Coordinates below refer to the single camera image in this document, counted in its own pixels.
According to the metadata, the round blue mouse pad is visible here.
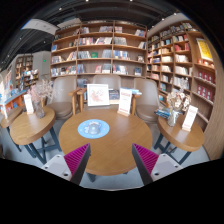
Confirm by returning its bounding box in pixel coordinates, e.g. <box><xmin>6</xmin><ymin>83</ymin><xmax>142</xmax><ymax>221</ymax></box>
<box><xmin>77</xmin><ymin>118</ymin><xmax>111</xmax><ymax>140</ymax></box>

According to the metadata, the round wooden side table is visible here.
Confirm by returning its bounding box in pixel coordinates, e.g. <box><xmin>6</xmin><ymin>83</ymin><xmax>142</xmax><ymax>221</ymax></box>
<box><xmin>0</xmin><ymin>105</ymin><xmax>24</xmax><ymax>153</ymax></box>
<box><xmin>9</xmin><ymin>105</ymin><xmax>63</xmax><ymax>165</ymax></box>
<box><xmin>153</xmin><ymin>114</ymin><xmax>206</xmax><ymax>166</ymax></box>

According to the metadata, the white framed flower picture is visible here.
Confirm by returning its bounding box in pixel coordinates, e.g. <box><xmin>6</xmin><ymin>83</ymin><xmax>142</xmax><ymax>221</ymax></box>
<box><xmin>86</xmin><ymin>83</ymin><xmax>111</xmax><ymax>108</ymax></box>

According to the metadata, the dark book with picture cover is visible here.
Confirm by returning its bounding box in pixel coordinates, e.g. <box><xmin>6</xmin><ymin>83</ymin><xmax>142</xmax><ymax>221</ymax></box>
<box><xmin>108</xmin><ymin>89</ymin><xmax>121</xmax><ymax>105</ymax></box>

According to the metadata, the white red sign, wooden base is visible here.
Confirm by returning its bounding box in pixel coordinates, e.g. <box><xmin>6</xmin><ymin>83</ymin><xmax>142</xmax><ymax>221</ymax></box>
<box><xmin>181</xmin><ymin>104</ymin><xmax>199</xmax><ymax>133</ymax></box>
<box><xmin>23</xmin><ymin>93</ymin><xmax>35</xmax><ymax>116</ymax></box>
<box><xmin>117</xmin><ymin>87</ymin><xmax>134</xmax><ymax>118</ymax></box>

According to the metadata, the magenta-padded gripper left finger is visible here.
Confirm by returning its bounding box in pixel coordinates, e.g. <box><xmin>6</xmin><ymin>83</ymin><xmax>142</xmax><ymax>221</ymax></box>
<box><xmin>41</xmin><ymin>143</ymin><xmax>92</xmax><ymax>186</ymax></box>

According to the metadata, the book display table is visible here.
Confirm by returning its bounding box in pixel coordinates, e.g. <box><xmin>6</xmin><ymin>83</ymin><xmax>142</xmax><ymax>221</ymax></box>
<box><xmin>0</xmin><ymin>69</ymin><xmax>29</xmax><ymax>116</ymax></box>

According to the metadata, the wooden bookshelf unit, yellow poster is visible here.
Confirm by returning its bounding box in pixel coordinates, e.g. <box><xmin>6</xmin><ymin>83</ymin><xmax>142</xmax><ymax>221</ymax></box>
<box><xmin>146</xmin><ymin>20</ymin><xmax>218</xmax><ymax>124</ymax></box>

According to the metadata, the distant wooden bookshelf unit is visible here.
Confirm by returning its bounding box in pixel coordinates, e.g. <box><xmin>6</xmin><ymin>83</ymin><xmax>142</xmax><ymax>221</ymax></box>
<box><xmin>14</xmin><ymin>53</ymin><xmax>41</xmax><ymax>91</ymax></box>

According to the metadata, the wide wooden bookshelf unit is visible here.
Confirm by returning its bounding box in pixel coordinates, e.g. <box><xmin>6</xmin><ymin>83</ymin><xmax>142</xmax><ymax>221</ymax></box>
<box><xmin>49</xmin><ymin>20</ymin><xmax>149</xmax><ymax>81</ymax></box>

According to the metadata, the stack of light blue books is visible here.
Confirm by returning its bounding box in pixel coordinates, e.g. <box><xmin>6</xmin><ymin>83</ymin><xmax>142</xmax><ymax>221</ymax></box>
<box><xmin>128</xmin><ymin>87</ymin><xmax>144</xmax><ymax>96</ymax></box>

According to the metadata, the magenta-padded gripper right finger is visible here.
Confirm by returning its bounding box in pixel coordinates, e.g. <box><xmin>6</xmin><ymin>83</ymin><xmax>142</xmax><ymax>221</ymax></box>
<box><xmin>131</xmin><ymin>143</ymin><xmax>184</xmax><ymax>186</ymax></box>

